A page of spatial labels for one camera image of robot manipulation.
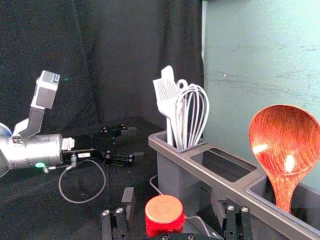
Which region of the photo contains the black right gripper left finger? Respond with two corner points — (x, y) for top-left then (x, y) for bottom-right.
(100, 186), (136, 240)

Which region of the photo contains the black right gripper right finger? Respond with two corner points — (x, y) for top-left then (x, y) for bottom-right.
(212, 197), (254, 240)

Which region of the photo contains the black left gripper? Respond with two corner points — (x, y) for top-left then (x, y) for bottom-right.
(61, 124), (145, 168)

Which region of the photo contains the grey plastic utensil holder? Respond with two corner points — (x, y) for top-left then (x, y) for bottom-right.
(148, 130), (320, 240)

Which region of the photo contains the red cylinder with wooden cap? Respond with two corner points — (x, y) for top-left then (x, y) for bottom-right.
(144, 194), (187, 239)

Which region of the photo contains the white silicone pastry brush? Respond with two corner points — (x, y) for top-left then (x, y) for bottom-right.
(152, 76), (181, 147)

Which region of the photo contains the white silicone whisk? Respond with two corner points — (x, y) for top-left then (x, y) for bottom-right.
(174, 83), (211, 152)

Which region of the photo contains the white silicone spatula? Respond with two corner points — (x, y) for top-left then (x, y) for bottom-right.
(160, 65), (176, 87)

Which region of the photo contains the reddish wooden ladle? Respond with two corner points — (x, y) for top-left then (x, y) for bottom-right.
(248, 104), (320, 214)

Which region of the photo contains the black cloth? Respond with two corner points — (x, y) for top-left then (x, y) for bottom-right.
(0, 0), (221, 240)

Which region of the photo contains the thin grey wire loop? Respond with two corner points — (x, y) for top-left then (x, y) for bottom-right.
(184, 215), (221, 240)

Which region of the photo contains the thin dark gripper cable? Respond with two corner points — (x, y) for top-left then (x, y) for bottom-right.
(42, 154), (107, 204)

